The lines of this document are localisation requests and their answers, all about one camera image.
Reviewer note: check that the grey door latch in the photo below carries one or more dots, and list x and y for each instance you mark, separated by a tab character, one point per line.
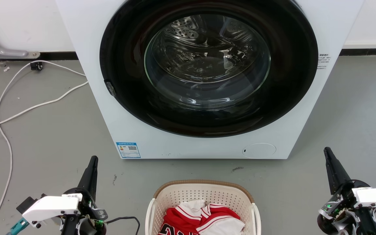
110	88

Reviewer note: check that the white cloth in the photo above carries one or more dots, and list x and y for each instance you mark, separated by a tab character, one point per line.
224	227

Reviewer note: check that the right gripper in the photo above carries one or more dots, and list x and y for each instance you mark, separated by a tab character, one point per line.
374	197

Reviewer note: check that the black round washer door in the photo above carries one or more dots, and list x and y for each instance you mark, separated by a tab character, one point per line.
126	98

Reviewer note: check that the white front-load washing machine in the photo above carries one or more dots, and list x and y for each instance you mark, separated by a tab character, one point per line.
191	148

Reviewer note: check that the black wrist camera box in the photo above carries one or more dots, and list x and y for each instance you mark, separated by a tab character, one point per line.
26	204

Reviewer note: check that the steel washing drum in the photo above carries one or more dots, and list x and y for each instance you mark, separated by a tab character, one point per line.
207	62

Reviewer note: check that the small black plug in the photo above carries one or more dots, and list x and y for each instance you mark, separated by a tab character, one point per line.
36	66

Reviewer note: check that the white text sticker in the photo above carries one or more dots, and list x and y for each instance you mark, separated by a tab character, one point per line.
323	61

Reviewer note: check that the red and white jersey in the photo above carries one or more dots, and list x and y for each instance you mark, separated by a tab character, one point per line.
181	220

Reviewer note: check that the round white filter cover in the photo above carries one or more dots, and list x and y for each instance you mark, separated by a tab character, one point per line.
259	150

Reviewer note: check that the blue energy label sticker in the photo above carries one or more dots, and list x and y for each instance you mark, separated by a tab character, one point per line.
128	150

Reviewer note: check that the cream plastic laundry basket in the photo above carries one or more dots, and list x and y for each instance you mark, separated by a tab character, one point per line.
204	192

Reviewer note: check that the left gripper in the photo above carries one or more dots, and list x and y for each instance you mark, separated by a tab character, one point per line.
52	207

